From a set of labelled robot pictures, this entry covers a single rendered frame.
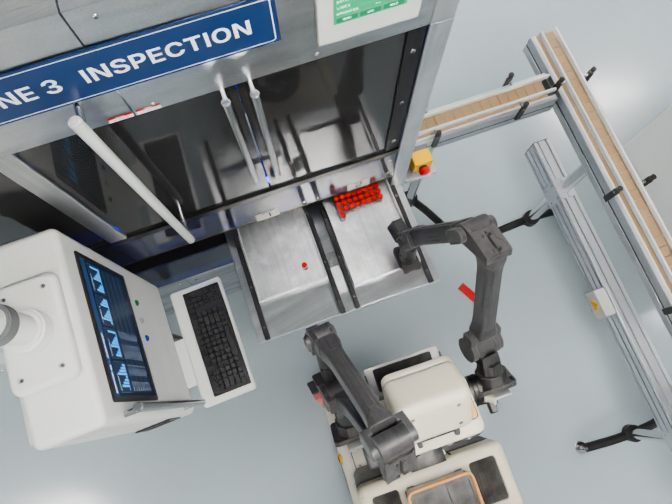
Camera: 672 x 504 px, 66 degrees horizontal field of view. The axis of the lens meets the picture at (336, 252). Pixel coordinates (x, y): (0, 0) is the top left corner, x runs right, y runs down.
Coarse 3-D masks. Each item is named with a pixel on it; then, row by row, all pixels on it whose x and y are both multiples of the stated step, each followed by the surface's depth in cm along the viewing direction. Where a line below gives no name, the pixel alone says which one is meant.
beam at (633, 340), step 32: (544, 160) 239; (544, 192) 246; (576, 224) 231; (576, 256) 237; (608, 256) 227; (608, 288) 223; (608, 320) 230; (640, 320) 219; (640, 352) 216; (640, 384) 221
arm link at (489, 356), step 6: (486, 342) 146; (492, 342) 146; (480, 348) 145; (486, 348) 146; (492, 348) 147; (480, 354) 146; (486, 354) 147; (492, 354) 147; (498, 354) 147; (480, 360) 147; (486, 360) 146; (492, 360) 147; (498, 360) 148; (486, 366) 147
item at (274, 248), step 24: (288, 216) 197; (240, 240) 192; (264, 240) 195; (288, 240) 195; (312, 240) 195; (264, 264) 193; (288, 264) 192; (312, 264) 192; (264, 288) 190; (288, 288) 190
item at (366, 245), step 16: (384, 192) 200; (368, 208) 198; (384, 208) 198; (336, 224) 196; (352, 224) 196; (368, 224) 196; (384, 224) 196; (352, 240) 195; (368, 240) 195; (384, 240) 195; (352, 256) 193; (368, 256) 193; (384, 256) 193; (352, 272) 192; (368, 272) 192; (384, 272) 191
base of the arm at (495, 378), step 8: (480, 368) 148; (488, 368) 147; (496, 368) 147; (504, 368) 150; (480, 376) 149; (488, 376) 148; (496, 376) 148; (504, 376) 149; (512, 376) 151; (488, 384) 148; (496, 384) 148; (504, 384) 149; (512, 384) 149; (488, 392) 148
